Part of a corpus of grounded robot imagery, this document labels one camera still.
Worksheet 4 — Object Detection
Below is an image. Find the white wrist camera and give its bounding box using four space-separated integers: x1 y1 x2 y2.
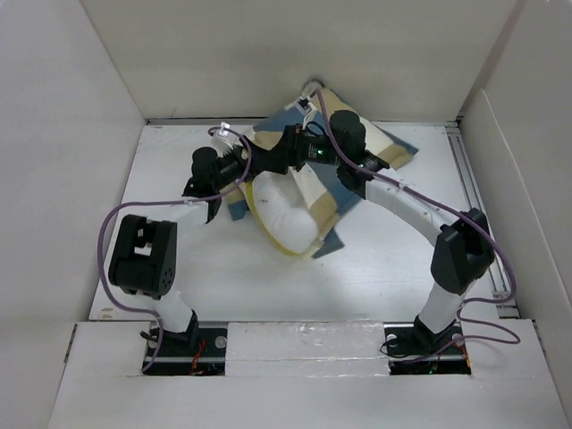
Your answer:
284 96 317 130
207 122 234 155

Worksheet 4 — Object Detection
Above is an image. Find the white pillow yellow edge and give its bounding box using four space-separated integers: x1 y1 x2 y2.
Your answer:
240 172 319 257

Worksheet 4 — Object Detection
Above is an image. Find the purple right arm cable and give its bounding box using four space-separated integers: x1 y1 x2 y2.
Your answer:
310 88 522 363

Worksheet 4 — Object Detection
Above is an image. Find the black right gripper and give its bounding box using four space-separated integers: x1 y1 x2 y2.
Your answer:
253 123 345 173

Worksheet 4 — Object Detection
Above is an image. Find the aluminium rail right side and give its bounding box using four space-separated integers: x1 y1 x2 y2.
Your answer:
445 123 520 319

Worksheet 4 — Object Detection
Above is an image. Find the plaid beige blue pillowcase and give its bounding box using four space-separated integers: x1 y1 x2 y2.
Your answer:
225 79 418 258

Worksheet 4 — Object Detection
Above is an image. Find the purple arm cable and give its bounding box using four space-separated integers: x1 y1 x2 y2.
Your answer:
97 126 254 374
310 88 522 363

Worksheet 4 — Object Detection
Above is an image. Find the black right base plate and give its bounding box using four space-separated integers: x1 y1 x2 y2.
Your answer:
380 324 472 376

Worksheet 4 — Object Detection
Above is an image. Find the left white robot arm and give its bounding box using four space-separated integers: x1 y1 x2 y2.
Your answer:
97 141 254 355

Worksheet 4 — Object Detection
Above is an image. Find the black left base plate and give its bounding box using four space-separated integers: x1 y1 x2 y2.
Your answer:
139 323 228 376

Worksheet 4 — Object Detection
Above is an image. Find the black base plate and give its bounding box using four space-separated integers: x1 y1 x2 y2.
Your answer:
139 323 228 376
380 324 472 376

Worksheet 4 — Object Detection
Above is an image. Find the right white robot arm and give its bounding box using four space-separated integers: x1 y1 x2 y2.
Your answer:
252 110 494 356

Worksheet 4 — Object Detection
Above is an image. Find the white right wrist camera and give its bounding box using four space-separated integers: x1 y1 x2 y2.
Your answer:
284 96 317 130

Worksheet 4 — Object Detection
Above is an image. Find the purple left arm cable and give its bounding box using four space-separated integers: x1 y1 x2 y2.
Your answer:
97 126 254 374

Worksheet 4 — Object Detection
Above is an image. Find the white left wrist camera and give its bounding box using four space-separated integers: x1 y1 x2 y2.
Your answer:
207 122 234 155

